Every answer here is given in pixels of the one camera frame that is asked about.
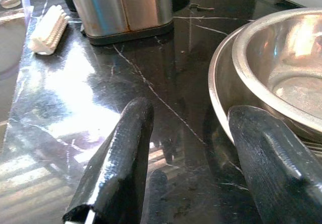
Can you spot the large steel bowl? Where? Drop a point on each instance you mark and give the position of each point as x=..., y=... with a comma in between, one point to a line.
x=221, y=88

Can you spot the white scrub brush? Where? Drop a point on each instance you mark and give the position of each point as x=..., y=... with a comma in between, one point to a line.
x=49, y=32

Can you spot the small steel bowl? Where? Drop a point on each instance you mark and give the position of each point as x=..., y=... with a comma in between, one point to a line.
x=289, y=65

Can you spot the stainless steel utensil holder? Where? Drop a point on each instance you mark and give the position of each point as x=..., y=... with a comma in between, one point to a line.
x=113, y=7

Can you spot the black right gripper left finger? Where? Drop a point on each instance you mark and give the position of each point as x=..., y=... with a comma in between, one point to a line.
x=120, y=158

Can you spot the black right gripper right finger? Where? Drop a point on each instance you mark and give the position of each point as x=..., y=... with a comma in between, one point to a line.
x=271, y=173

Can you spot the stainless steel sink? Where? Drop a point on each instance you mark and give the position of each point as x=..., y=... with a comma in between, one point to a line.
x=10, y=58

